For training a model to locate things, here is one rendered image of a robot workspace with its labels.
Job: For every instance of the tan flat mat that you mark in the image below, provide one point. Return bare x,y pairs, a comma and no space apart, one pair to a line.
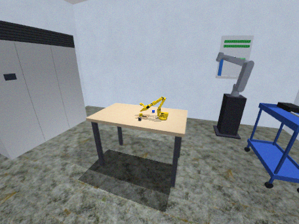
144,116

